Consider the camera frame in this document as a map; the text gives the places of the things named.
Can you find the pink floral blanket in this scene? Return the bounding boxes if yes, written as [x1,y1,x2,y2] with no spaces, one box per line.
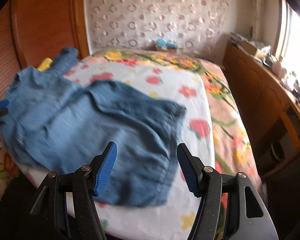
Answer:
[0,48,263,240]

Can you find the bright window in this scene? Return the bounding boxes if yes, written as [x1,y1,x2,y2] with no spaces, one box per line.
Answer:
[275,0,300,82]

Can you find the cardboard box on cabinet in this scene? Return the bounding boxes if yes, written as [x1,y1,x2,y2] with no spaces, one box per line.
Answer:
[237,41,267,58]

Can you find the circle patterned sheer curtain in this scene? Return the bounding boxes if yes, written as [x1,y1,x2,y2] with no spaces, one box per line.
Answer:
[84,0,253,59]

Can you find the yellow plush toy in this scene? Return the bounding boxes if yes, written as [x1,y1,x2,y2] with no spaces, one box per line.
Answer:
[37,57,53,72]

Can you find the brown wooden wardrobe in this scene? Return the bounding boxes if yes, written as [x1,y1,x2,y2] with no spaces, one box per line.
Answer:
[0,0,89,100]

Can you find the blue denim pants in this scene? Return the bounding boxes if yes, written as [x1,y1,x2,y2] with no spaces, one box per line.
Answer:
[0,47,188,208]

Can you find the wooden window cabinet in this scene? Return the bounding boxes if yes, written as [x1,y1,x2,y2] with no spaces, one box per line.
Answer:
[223,44,300,179]

